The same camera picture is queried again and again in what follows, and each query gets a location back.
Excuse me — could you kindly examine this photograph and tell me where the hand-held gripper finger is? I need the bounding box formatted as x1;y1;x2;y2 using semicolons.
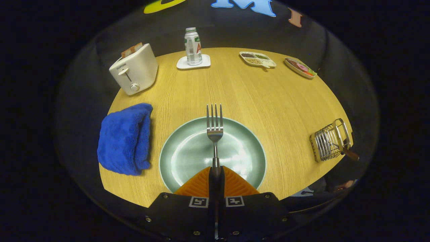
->
139;166;216;242
216;166;292;242

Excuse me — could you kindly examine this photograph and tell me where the metal fork with brown handle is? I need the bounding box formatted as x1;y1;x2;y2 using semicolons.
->
206;104;224;178

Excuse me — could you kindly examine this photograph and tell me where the metal spoon with brown handle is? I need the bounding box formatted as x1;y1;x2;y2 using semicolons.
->
339;143;360;161

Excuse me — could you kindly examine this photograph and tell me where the light green plate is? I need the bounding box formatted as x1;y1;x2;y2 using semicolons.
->
159;116;267;194

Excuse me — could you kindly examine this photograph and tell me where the blue folded towel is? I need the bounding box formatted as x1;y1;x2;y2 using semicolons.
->
97;103;153;176

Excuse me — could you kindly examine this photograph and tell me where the white square coaster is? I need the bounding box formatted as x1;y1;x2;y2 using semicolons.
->
176;54;211;70

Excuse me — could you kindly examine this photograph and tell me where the white divided condiment dish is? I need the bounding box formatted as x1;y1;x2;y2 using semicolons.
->
239;51;277;69

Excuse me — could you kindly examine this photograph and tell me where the white toaster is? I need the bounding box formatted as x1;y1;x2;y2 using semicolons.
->
109;43;159;96

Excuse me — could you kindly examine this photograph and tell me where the white drink bottle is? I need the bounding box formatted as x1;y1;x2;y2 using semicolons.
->
184;27;203;66

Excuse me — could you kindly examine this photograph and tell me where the white plate of food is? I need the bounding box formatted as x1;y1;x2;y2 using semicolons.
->
284;57;317;79

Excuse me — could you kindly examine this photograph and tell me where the metal wire basket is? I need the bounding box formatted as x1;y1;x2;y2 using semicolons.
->
309;118;353;162

